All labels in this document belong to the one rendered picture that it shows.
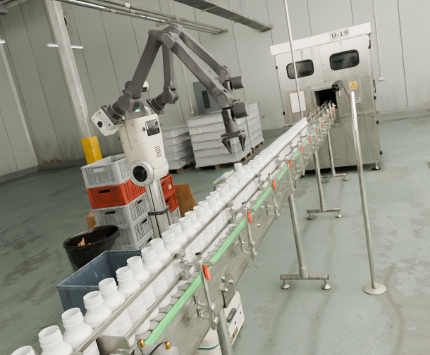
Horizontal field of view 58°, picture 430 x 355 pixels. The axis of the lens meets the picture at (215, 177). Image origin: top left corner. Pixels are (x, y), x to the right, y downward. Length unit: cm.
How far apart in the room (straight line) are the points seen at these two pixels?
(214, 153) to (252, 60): 446
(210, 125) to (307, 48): 298
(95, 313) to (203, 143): 755
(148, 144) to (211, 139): 610
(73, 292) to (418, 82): 1081
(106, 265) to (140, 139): 73
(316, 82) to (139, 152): 426
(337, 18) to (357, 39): 562
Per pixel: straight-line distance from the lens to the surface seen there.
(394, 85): 1159
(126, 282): 98
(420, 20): 1167
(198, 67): 182
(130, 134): 220
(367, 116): 609
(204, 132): 829
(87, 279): 175
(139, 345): 85
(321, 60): 610
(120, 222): 401
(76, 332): 86
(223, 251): 141
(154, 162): 221
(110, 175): 390
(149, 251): 106
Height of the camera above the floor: 153
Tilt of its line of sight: 12 degrees down
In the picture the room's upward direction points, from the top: 11 degrees counter-clockwise
